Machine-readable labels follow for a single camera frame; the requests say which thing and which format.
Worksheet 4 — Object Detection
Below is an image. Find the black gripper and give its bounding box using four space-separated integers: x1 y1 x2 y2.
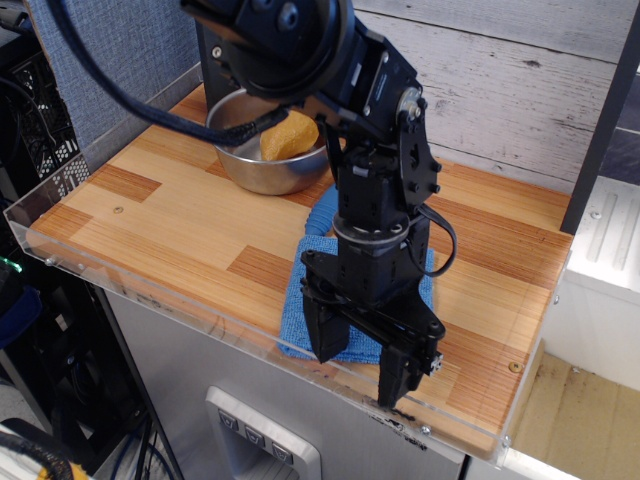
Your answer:
298 232 443 408

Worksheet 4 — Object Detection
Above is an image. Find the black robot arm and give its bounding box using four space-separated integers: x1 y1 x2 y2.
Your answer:
182 1 445 408

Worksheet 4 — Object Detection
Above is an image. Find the silver toy fridge cabinet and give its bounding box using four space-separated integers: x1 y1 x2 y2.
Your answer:
107 293 464 479

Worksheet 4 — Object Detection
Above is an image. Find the stainless steel bowl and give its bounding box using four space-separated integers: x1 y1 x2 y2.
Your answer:
206 89 329 195

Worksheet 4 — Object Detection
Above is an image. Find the yellow plastic food piece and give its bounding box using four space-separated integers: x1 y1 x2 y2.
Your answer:
260 111 319 161

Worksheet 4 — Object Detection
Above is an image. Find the white toy sink unit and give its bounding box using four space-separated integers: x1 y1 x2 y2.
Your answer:
541 177 639 390

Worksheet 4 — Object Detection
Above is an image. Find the clear acrylic table guard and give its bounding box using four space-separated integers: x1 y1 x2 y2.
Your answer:
2 67 572 470

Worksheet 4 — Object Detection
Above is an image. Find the yellow object bottom left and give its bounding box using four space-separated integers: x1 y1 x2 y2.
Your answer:
36 462 74 480

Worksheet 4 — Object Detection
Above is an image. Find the spoon with blue handle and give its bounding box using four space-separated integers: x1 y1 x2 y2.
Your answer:
305 186 338 237

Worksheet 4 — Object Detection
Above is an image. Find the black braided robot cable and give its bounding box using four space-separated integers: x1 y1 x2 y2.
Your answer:
44 0 291 149

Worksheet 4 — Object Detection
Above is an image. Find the black vertical post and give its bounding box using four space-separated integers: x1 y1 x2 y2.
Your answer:
560 5 639 235

